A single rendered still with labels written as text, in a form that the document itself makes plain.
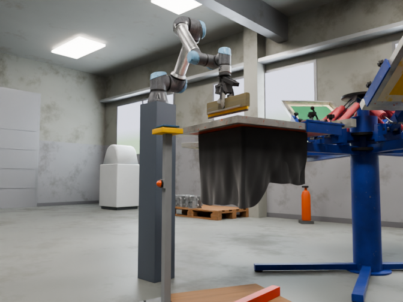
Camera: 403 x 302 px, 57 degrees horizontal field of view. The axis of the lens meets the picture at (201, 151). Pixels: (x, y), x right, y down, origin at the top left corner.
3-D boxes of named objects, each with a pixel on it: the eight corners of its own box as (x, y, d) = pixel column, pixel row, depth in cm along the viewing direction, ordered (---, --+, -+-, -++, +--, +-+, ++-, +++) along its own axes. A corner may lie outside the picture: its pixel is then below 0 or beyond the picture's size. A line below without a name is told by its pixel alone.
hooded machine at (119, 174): (98, 208, 834) (99, 145, 845) (121, 207, 879) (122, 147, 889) (116, 210, 783) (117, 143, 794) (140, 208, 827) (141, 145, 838)
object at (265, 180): (246, 208, 189) (246, 126, 192) (241, 208, 192) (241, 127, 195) (308, 205, 213) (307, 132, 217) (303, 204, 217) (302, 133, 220)
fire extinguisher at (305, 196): (317, 223, 566) (316, 186, 570) (309, 225, 548) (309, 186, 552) (302, 222, 583) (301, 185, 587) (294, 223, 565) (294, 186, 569)
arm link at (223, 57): (225, 51, 225) (234, 47, 218) (225, 69, 224) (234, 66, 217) (214, 49, 220) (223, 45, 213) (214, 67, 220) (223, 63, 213)
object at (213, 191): (243, 210, 188) (242, 126, 191) (196, 204, 225) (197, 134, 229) (247, 209, 189) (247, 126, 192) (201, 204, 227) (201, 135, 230)
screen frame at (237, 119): (237, 122, 181) (237, 114, 181) (179, 134, 230) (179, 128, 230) (340, 133, 223) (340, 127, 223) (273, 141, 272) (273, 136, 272)
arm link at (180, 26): (170, 9, 240) (195, 52, 211) (185, 13, 246) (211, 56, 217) (164, 24, 247) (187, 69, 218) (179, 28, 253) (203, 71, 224)
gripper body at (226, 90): (225, 96, 223) (225, 76, 224) (233, 93, 216) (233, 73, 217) (214, 94, 219) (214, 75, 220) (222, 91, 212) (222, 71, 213)
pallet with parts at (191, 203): (164, 215, 688) (164, 195, 691) (197, 211, 755) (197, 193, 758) (219, 220, 597) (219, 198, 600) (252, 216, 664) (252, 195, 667)
